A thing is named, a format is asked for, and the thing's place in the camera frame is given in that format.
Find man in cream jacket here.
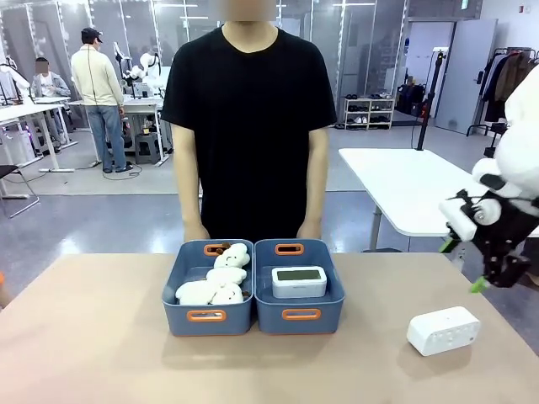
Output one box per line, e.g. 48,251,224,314
70,27,134,174

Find black camera cable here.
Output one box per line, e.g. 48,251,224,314
446,188,486,208

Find white cloud plush toy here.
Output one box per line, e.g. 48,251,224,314
213,242,253,270
205,267,248,290
210,284,246,305
174,280,218,306

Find person's left forearm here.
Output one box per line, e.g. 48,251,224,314
303,125,330,224

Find white side table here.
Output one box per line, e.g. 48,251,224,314
338,146,539,253

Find person in black t-shirt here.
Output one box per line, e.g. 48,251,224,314
159,8,338,242

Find person's right hand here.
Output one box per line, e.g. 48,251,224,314
184,221,211,242

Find white digital clock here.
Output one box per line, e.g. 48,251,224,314
270,265,328,300
406,306,482,358

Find black bags pile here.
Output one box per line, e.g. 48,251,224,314
395,82,427,117

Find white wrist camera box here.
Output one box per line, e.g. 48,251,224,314
439,197,502,243

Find white shoe rack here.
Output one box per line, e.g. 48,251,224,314
343,95,396,130

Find black tripod stand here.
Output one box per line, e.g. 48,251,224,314
414,48,448,152

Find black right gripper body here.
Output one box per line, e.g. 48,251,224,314
473,197,538,254

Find person's left hand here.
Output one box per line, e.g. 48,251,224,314
296,221,323,242

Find blue plastic basket orange handles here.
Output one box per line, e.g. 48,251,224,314
162,238,257,338
253,237,346,337

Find clothes rack with coats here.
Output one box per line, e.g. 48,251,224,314
466,47,539,136

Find person's right forearm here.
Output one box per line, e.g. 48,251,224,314
173,125,204,224

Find grey door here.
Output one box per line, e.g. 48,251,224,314
435,19,499,136

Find seated person in grey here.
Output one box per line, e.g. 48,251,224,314
31,57,72,101

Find white office desk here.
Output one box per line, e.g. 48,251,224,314
67,93,174,167
0,100,79,174

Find grey step stool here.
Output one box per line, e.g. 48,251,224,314
134,133,163,165

